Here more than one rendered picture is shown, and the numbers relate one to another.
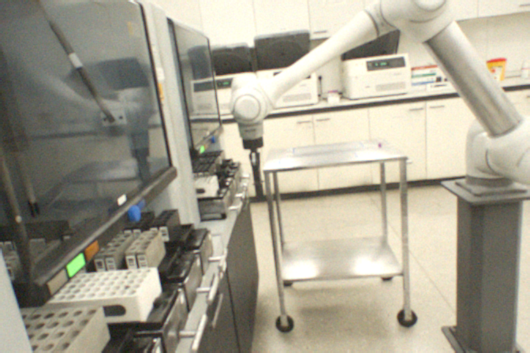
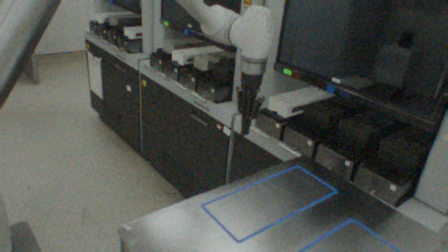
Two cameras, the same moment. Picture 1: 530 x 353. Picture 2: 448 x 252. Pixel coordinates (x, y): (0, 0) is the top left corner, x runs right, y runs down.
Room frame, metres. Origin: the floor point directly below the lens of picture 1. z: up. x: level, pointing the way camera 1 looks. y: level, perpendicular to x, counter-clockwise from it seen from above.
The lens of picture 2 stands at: (2.09, -0.88, 1.38)
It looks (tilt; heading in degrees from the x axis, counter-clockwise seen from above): 26 degrees down; 133
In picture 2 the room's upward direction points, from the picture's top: 6 degrees clockwise
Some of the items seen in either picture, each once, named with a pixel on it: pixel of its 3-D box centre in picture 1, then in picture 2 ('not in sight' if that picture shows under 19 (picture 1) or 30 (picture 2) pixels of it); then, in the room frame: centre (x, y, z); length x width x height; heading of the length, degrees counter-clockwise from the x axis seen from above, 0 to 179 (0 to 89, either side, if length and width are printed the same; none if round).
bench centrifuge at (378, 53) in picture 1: (372, 59); not in sight; (3.84, -1.19, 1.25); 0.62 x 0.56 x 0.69; 175
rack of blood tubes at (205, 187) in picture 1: (176, 191); (301, 101); (1.35, 0.32, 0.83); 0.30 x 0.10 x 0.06; 86
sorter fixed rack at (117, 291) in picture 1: (75, 302); (200, 56); (0.65, 0.38, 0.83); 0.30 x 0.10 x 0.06; 86
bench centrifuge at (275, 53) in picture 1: (285, 70); not in sight; (3.91, -0.34, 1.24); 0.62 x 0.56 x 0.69; 176
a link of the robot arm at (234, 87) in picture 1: (247, 98); (254, 30); (1.31, 0.02, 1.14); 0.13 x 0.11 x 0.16; 0
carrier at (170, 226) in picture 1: (170, 226); (221, 72); (0.94, 0.25, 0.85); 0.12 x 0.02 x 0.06; 176
